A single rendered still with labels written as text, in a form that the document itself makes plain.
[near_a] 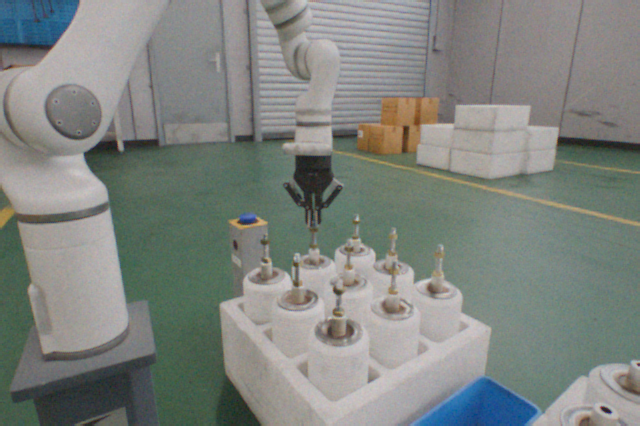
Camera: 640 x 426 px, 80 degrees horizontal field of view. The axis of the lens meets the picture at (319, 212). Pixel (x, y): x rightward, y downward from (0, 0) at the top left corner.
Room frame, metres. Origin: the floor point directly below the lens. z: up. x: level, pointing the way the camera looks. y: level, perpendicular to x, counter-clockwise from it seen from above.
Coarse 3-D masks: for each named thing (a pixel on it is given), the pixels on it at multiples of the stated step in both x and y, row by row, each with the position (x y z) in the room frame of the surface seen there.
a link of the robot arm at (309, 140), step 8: (296, 128) 0.76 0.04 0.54; (304, 128) 0.74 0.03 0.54; (312, 128) 0.74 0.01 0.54; (320, 128) 0.74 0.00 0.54; (328, 128) 0.76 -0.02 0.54; (296, 136) 0.76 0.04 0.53; (304, 136) 0.74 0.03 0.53; (312, 136) 0.74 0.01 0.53; (320, 136) 0.74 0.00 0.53; (328, 136) 0.75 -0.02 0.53; (288, 144) 0.71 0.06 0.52; (296, 144) 0.71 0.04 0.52; (304, 144) 0.71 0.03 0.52; (312, 144) 0.71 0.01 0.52; (320, 144) 0.71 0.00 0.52; (328, 144) 0.70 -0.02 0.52; (288, 152) 0.71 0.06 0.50; (296, 152) 0.70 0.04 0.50; (304, 152) 0.70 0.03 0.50; (312, 152) 0.70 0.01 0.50; (320, 152) 0.70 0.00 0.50; (328, 152) 0.70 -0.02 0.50
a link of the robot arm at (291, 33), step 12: (300, 12) 0.71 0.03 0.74; (276, 24) 0.72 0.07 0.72; (288, 24) 0.71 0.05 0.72; (300, 24) 0.71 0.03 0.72; (288, 36) 0.72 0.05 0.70; (300, 36) 0.77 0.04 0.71; (288, 48) 0.76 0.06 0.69; (300, 48) 0.76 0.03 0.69; (288, 60) 0.77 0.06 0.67; (300, 60) 0.75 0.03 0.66; (300, 72) 0.76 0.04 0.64
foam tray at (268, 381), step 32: (224, 320) 0.70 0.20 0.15; (224, 352) 0.72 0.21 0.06; (256, 352) 0.58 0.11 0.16; (448, 352) 0.56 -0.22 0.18; (480, 352) 0.62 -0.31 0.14; (256, 384) 0.59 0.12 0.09; (288, 384) 0.49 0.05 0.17; (384, 384) 0.48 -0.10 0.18; (416, 384) 0.51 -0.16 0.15; (448, 384) 0.56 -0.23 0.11; (256, 416) 0.59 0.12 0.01; (288, 416) 0.49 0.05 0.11; (320, 416) 0.42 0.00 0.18; (352, 416) 0.43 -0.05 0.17; (384, 416) 0.47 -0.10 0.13; (416, 416) 0.52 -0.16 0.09
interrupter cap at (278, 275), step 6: (258, 270) 0.73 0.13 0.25; (276, 270) 0.73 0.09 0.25; (282, 270) 0.73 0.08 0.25; (252, 276) 0.70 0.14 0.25; (258, 276) 0.71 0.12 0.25; (276, 276) 0.70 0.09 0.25; (282, 276) 0.70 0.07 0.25; (252, 282) 0.68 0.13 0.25; (258, 282) 0.67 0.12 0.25; (264, 282) 0.67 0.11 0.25; (270, 282) 0.67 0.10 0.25; (276, 282) 0.68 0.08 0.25
